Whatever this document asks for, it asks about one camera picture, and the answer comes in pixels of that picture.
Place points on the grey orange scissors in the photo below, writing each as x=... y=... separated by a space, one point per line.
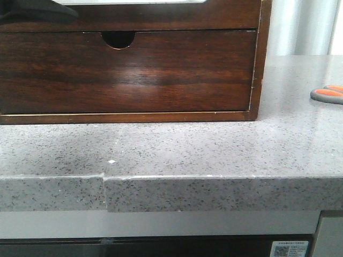
x=328 y=94

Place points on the dark wooden drawer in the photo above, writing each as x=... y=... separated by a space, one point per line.
x=59 y=73

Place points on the white QR code sticker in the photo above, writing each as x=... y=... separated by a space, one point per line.
x=289 y=248

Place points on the dark wooden drawer cabinet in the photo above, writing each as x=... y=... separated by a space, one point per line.
x=118 y=21

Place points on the grey cabinet side panel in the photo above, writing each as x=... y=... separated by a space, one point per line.
x=328 y=239

